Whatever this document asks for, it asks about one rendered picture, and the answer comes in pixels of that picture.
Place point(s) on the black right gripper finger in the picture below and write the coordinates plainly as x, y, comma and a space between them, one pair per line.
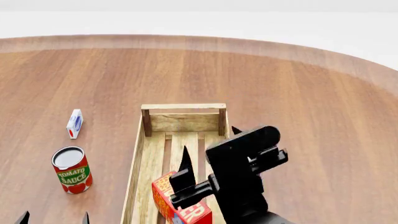
236, 130
186, 170

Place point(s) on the small white blue carton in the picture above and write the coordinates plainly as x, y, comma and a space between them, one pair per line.
74, 124

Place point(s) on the red orange butter box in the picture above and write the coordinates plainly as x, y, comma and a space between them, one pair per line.
164, 200

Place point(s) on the tomato sauce can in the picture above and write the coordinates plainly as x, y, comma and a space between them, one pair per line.
73, 171

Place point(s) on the wooden slatted tray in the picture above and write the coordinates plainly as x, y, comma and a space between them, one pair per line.
183, 123

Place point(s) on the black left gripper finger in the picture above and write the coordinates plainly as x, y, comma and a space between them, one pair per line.
23, 219
85, 219

